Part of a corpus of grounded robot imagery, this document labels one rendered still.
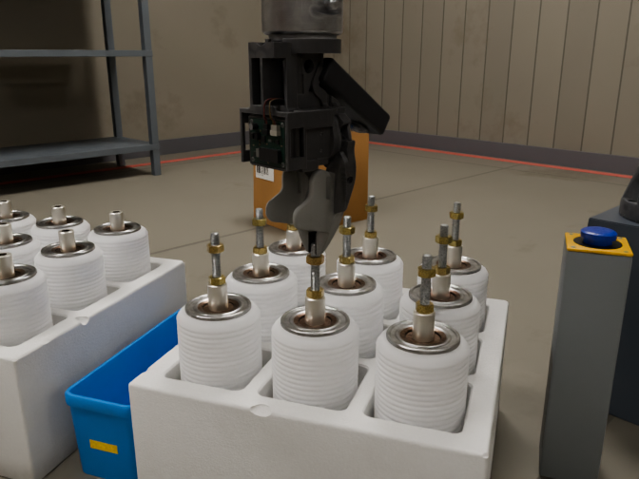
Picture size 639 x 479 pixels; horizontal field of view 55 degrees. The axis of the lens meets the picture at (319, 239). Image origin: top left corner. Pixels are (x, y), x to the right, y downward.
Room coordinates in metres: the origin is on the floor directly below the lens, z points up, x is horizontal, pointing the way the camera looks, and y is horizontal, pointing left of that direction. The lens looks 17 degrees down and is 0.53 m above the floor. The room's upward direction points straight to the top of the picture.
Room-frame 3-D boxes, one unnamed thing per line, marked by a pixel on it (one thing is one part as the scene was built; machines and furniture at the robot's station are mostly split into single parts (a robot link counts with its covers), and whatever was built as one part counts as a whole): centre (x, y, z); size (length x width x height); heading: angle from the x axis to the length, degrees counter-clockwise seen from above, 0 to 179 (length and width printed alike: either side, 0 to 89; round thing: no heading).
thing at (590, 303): (0.70, -0.33, 0.16); 0.07 x 0.07 x 0.31; 71
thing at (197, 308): (0.65, 0.12, 0.25); 0.08 x 0.08 x 0.01
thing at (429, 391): (0.57, -0.11, 0.16); 0.10 x 0.10 x 0.18
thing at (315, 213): (0.58, 0.01, 0.38); 0.06 x 0.03 x 0.09; 133
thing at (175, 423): (0.72, -0.03, 0.09); 0.39 x 0.39 x 0.18; 71
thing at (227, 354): (0.65, 0.12, 0.16); 0.10 x 0.10 x 0.18
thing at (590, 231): (0.70, -0.33, 0.32); 0.04 x 0.04 x 0.02
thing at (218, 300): (0.65, 0.12, 0.26); 0.02 x 0.02 x 0.03
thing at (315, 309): (0.61, 0.00, 0.26); 0.02 x 0.02 x 0.03
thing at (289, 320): (0.61, 0.00, 0.25); 0.08 x 0.08 x 0.01
